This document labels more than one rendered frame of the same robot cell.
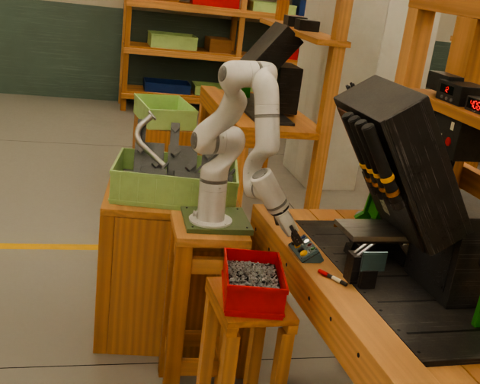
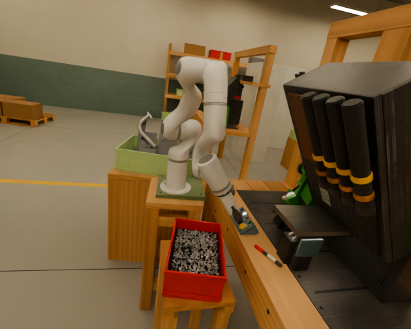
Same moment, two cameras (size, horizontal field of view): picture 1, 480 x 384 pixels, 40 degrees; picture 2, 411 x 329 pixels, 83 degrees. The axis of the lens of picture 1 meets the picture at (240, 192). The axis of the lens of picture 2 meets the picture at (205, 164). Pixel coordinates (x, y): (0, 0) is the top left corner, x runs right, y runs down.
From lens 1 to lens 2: 145 cm
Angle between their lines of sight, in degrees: 3
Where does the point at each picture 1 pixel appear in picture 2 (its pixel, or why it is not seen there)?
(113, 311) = (119, 235)
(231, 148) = (190, 136)
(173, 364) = (146, 284)
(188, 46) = not seen: hidden behind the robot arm
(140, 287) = (136, 222)
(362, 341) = not seen: outside the picture
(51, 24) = (135, 84)
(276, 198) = (220, 182)
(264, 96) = (212, 83)
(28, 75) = (124, 105)
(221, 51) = not seen: hidden behind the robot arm
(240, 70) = (194, 64)
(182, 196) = (162, 168)
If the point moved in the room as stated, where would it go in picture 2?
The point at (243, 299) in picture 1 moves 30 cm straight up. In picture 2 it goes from (181, 284) to (192, 209)
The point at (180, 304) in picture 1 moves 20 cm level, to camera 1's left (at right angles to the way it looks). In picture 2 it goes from (150, 247) to (117, 240)
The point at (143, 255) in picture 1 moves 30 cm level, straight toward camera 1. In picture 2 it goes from (137, 203) to (126, 228)
